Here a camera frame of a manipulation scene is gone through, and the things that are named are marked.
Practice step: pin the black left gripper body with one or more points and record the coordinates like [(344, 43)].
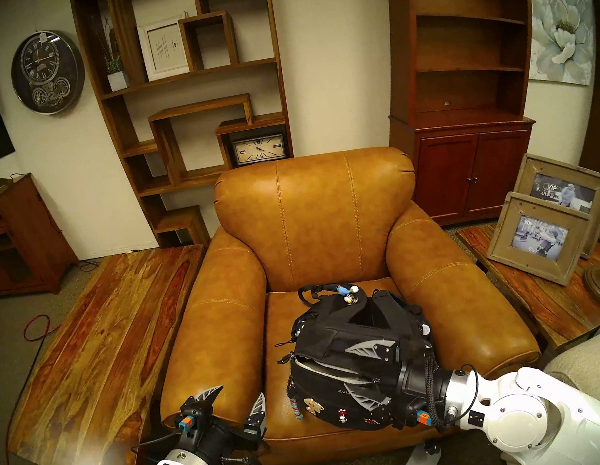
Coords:
[(212, 437)]

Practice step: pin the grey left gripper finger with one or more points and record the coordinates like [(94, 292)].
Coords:
[(195, 406), (255, 424)]

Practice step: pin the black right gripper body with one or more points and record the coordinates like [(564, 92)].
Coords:
[(416, 387)]

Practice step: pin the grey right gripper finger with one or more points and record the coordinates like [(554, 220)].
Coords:
[(375, 399), (381, 350)]

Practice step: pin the black backpack with pins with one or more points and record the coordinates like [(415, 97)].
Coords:
[(331, 344)]

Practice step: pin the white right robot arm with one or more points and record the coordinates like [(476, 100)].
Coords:
[(540, 417)]

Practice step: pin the black caster wheel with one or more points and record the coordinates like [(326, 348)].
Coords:
[(431, 448)]

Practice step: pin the striped wooden coffee table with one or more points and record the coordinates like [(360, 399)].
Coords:
[(106, 344)]

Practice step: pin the tan leather armchair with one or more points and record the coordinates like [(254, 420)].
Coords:
[(320, 214)]

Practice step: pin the rustic wooden side table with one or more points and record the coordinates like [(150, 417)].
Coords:
[(542, 301)]

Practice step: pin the cherry wood bookcase hutch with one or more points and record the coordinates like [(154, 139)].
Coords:
[(473, 169)]

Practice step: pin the rectangular mantel clock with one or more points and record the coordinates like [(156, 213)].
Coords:
[(259, 149)]

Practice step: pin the reddish wooden sideboard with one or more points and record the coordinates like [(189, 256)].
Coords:
[(29, 230)]

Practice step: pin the geometric open wooden shelf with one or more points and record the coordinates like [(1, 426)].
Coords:
[(168, 148)]

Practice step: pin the small potted plant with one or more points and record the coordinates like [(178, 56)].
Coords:
[(118, 81)]

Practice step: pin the white framed certificate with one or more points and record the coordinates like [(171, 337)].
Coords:
[(165, 48)]

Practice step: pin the white flower canvas painting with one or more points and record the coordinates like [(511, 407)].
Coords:
[(560, 24)]

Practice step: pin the small weathered wood picture frame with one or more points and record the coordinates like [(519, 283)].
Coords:
[(540, 237)]

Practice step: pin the large weathered wood picture frame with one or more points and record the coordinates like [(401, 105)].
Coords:
[(563, 191)]

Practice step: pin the round black wall clock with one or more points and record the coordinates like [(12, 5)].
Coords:
[(47, 72)]

